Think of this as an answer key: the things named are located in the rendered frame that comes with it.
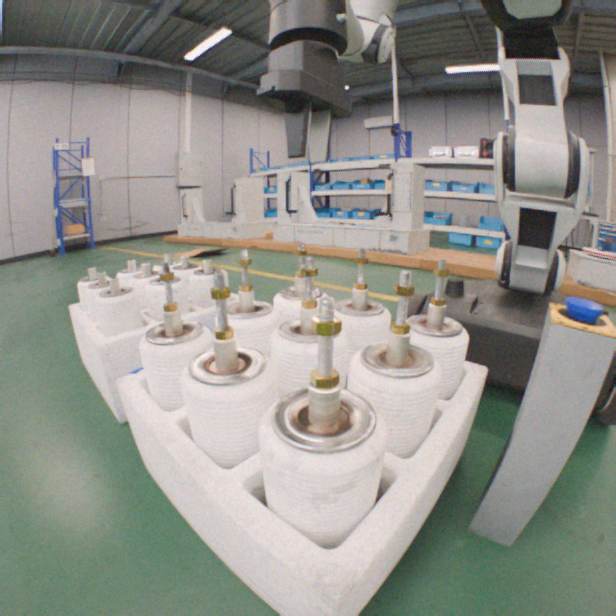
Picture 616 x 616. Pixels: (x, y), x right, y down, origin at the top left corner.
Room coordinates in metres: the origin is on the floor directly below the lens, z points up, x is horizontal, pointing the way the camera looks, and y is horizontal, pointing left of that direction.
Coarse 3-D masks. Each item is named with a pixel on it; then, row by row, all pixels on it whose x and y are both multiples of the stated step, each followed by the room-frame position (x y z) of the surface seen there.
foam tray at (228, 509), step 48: (144, 384) 0.33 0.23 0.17; (480, 384) 0.32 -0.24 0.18; (144, 432) 0.26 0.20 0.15; (432, 432) 0.23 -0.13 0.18; (192, 480) 0.18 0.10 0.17; (240, 480) 0.18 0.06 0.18; (384, 480) 0.19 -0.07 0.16; (432, 480) 0.18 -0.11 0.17; (240, 528) 0.13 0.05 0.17; (288, 528) 0.13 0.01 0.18; (384, 528) 0.13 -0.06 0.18; (240, 576) 0.15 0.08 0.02; (288, 576) 0.10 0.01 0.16; (336, 576) 0.09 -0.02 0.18; (384, 576) 0.14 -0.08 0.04
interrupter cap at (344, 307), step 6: (342, 300) 0.46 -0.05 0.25; (348, 300) 0.46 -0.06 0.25; (336, 306) 0.43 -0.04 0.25; (342, 306) 0.43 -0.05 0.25; (348, 306) 0.44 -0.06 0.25; (372, 306) 0.43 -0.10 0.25; (378, 306) 0.43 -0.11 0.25; (342, 312) 0.41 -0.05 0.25; (348, 312) 0.40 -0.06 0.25; (354, 312) 0.41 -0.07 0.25; (360, 312) 0.40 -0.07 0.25; (366, 312) 0.40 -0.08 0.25; (372, 312) 0.41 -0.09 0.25; (378, 312) 0.40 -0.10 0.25
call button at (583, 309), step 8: (568, 304) 0.22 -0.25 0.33; (576, 304) 0.21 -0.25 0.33; (584, 304) 0.20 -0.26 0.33; (592, 304) 0.20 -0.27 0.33; (568, 312) 0.22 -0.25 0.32; (576, 312) 0.21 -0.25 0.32; (584, 312) 0.20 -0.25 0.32; (592, 312) 0.19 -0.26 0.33; (600, 312) 0.19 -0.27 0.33; (584, 320) 0.20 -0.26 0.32; (592, 320) 0.19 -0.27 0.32
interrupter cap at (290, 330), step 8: (288, 320) 0.37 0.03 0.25; (296, 320) 0.37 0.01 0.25; (280, 328) 0.34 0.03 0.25; (288, 328) 0.34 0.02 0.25; (296, 328) 0.35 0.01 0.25; (288, 336) 0.32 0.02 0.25; (296, 336) 0.32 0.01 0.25; (304, 336) 0.32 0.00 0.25; (312, 336) 0.32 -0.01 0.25; (336, 336) 0.32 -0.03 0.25
